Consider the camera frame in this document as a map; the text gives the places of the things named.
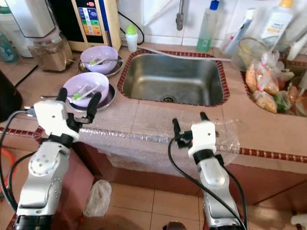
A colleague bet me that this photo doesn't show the white squeeze tube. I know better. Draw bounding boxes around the white squeeze tube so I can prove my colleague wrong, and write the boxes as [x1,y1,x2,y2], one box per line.
[223,9,255,56]

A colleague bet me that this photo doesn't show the thin white counter pipe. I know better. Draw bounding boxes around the thin white counter pipe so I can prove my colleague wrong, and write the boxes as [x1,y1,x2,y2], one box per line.
[137,45,234,62]

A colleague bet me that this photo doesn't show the teal plastic bottle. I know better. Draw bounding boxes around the teal plastic bottle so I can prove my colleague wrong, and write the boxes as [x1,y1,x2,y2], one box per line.
[0,34,13,63]

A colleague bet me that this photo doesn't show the clear bubble wrap sheet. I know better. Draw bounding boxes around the clear bubble wrap sheet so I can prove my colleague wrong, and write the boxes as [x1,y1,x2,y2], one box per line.
[79,103,241,178]

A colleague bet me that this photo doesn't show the white green chopstick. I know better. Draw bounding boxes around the white green chopstick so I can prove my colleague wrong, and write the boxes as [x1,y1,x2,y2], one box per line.
[74,85,100,101]
[89,57,109,66]

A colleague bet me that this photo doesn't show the small white bottle green cap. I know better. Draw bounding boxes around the small white bottle green cap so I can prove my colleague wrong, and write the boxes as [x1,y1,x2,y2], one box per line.
[125,24,138,52]

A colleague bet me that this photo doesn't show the clear bags of food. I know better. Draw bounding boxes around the clear bags of food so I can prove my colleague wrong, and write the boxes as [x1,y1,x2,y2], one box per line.
[245,50,307,116]

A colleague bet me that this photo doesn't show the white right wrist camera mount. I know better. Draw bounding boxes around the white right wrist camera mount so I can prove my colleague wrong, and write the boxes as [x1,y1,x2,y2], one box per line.
[188,121,218,159]

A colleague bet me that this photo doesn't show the black kettle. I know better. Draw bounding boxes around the black kettle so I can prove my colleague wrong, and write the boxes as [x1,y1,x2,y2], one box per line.
[0,72,24,123]

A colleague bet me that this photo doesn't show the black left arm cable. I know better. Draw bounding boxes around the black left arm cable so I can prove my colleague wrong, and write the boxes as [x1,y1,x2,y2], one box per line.
[0,110,35,211]

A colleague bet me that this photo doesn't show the white crumpled plastic bag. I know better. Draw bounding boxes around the white crumpled plastic bag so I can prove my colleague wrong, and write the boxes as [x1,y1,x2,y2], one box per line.
[84,180,112,217]

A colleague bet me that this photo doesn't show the glass jar with brown powder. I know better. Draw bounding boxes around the glass jar with brown powder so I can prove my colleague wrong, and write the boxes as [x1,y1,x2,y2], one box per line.
[29,29,69,72]

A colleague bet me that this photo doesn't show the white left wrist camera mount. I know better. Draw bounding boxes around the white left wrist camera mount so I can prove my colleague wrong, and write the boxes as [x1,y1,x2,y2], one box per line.
[34,100,75,140]

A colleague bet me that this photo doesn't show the white bottle orange cap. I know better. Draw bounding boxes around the white bottle orange cap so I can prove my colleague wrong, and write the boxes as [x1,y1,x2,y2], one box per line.
[259,0,296,42]

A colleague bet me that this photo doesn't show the stainless steel sink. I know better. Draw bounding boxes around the stainless steel sink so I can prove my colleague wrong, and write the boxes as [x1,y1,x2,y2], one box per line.
[120,52,226,104]

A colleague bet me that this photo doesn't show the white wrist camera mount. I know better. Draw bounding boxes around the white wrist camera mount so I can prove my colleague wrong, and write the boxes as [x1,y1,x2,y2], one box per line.
[34,100,75,140]
[188,121,218,159]

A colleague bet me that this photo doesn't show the steel wall faucet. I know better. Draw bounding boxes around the steel wall faucet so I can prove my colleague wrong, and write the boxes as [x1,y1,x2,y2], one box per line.
[175,0,186,32]

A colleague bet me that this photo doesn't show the white jug green lid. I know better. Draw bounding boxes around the white jug green lid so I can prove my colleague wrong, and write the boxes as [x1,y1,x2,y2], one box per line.
[0,4,30,58]

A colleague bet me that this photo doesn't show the purple plastic bowl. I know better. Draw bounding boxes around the purple plastic bowl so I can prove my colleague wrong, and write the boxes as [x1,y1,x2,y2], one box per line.
[62,72,110,107]
[81,46,119,74]

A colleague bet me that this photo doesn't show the black ioniser power cable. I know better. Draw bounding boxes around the black ioniser power cable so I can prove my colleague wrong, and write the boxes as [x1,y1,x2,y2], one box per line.
[118,11,144,45]

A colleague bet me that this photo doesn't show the orange plastic basin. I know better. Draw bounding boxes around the orange plastic basin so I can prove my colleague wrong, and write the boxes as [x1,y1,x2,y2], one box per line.
[0,146,18,192]

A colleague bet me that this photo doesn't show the green liquid bottle blue cap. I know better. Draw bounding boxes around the green liquid bottle blue cap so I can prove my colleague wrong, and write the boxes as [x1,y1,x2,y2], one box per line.
[196,0,221,52]

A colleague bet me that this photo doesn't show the beige black water ioniser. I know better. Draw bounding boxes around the beige black water ioniser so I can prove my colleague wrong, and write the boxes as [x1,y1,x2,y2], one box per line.
[50,0,122,52]

